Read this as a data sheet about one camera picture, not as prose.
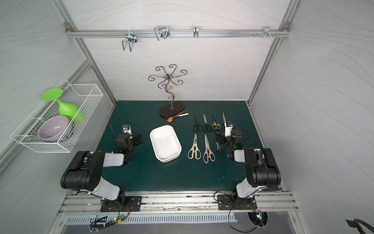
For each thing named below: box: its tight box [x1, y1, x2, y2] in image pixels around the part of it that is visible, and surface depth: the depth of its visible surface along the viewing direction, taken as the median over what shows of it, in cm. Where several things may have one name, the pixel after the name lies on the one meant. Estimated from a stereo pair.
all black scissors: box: [192, 113, 203, 132], surface depth 107 cm
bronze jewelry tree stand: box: [148, 63, 188, 117], surface depth 100 cm
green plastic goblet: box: [40, 88, 86, 124], surface depth 64 cm
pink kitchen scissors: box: [203, 133, 216, 164], surface depth 92 cm
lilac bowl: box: [37, 115, 69, 143], surface depth 61 cm
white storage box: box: [149, 124, 183, 163], surface depth 98 cm
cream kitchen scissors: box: [187, 132, 202, 160], surface depth 93 cm
